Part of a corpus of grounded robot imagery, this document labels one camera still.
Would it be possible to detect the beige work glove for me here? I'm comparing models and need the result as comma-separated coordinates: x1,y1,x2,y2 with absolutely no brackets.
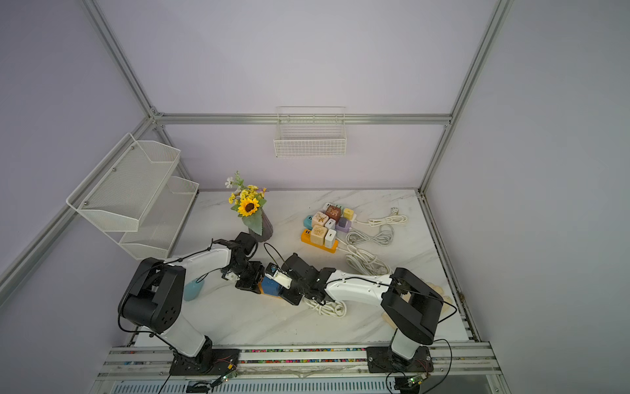
382,282,459,328

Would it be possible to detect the white charger plug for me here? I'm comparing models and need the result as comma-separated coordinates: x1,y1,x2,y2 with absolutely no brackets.
324,229,336,250

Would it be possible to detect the teal power strip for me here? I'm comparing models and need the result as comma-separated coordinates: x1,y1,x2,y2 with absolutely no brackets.
303,215,313,231

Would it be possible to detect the aluminium front rail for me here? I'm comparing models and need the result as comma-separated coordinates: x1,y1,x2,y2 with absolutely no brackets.
90,341,510,393

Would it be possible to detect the white wire wall basket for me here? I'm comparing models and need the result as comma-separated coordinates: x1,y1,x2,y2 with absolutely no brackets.
273,106,347,159

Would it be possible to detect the purple cube adapter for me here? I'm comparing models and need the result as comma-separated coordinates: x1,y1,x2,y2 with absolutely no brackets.
336,217,352,233

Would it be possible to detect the orange power strip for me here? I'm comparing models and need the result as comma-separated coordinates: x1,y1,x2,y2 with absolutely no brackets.
258,281,287,299
300,229,339,254

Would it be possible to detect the blue cube plug adapter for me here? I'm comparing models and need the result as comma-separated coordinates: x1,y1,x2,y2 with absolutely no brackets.
260,275,285,297

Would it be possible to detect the brown cube adapter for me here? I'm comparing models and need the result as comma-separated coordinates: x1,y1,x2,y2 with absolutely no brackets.
325,205,342,222

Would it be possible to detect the sunflower bouquet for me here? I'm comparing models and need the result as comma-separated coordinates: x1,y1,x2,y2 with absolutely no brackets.
225,171,267,236

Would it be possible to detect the small white cube adapter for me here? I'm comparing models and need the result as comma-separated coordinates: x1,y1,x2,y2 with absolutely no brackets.
325,218,336,230

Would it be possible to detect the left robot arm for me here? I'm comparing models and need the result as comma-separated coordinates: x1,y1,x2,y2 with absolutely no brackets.
117,232,264,358

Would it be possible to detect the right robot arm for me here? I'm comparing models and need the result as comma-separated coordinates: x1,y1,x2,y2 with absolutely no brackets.
280,254,445,362

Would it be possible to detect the dark grey ribbed vase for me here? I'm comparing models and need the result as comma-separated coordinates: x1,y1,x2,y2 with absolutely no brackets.
247,209,273,242

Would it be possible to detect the pink butterfly cube adapter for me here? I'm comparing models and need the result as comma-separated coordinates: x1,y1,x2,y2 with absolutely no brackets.
312,212,330,227

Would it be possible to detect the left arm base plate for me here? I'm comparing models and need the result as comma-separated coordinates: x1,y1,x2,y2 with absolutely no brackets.
170,348,241,376

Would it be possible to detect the yellow cube adapter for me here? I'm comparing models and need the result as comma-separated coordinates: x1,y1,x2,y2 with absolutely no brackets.
342,208,356,221

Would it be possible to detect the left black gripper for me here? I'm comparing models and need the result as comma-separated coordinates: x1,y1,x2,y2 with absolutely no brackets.
230,259,264,293

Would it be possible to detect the white two-tier mesh shelf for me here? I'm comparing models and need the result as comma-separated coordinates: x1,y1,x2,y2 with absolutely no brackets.
67,134,200,260

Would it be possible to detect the grey coiled cable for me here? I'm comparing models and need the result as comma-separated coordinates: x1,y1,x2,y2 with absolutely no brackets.
344,224,395,247

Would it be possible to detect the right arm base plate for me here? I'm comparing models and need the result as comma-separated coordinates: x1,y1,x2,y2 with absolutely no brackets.
366,346,434,374

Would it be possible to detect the beige cube plug adapter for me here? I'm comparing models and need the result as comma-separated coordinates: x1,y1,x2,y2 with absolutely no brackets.
309,226,328,246

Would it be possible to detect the light blue mouse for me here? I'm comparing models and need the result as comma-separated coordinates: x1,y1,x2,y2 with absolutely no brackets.
183,279,204,302

